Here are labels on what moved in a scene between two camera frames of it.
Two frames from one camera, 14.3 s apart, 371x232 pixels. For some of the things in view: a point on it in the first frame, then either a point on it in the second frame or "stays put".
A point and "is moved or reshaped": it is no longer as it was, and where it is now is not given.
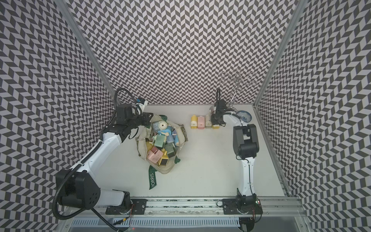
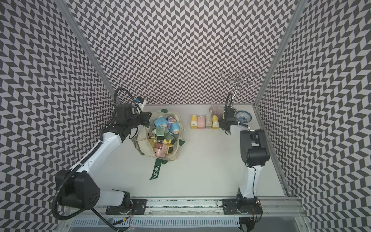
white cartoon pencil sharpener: (208, 123) stays put
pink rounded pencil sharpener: (201, 122) stays put
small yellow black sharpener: (164, 159) to (170, 148)
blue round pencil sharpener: (166, 132) to (160, 121)
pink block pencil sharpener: (154, 154) to (160, 150)
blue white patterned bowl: (244, 116) stays put
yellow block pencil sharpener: (193, 122) stays put
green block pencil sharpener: (160, 140) to (160, 134)
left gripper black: (147, 118) stays put
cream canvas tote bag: (141, 140) is moved or reshaped
